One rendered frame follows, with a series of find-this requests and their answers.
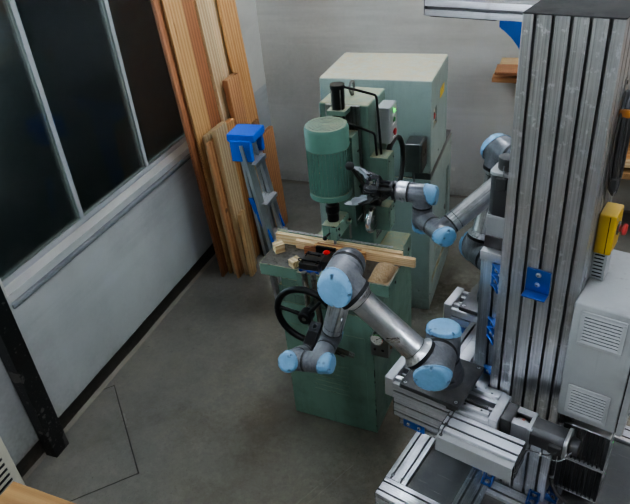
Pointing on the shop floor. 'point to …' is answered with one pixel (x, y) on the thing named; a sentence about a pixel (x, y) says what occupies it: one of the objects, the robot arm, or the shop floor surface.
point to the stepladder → (264, 202)
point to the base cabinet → (350, 368)
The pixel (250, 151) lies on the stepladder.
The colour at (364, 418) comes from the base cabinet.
